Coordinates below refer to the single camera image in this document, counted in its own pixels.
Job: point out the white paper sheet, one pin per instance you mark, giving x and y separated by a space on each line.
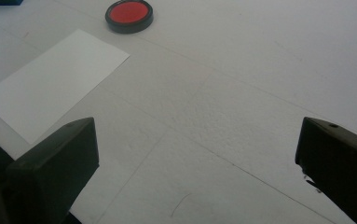
53 87

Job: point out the round red ink pad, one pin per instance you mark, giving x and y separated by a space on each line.
129 14

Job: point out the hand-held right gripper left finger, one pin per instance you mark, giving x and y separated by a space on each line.
58 161

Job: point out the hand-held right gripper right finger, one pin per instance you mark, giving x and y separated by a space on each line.
340 161

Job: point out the blue stamp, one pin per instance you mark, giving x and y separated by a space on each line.
4 2

